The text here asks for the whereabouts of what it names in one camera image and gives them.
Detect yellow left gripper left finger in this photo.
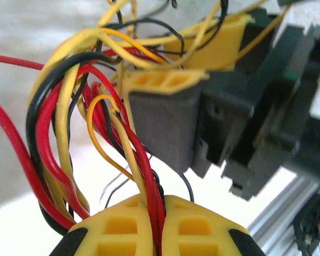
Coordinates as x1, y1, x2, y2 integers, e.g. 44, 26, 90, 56
49, 194, 156, 256

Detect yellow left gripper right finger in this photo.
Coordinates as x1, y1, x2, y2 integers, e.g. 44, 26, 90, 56
162, 195, 266, 256

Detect black wire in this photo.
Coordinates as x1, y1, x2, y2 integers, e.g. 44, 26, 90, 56
196, 0, 229, 52
178, 172, 196, 203
25, 51, 121, 237
103, 17, 185, 54

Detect red wire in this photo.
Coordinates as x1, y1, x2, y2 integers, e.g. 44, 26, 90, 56
76, 65, 164, 256
35, 78, 92, 221
0, 52, 45, 71
82, 81, 119, 151
0, 93, 78, 231

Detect pale yellow wire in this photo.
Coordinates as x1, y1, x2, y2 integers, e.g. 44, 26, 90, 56
28, 26, 178, 107
54, 63, 91, 214
106, 106, 149, 206

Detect orange wire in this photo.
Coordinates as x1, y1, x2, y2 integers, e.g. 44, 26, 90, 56
86, 94, 136, 182
100, 27, 169, 65

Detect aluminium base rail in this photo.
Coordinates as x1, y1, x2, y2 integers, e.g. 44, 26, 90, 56
246, 174, 320, 256

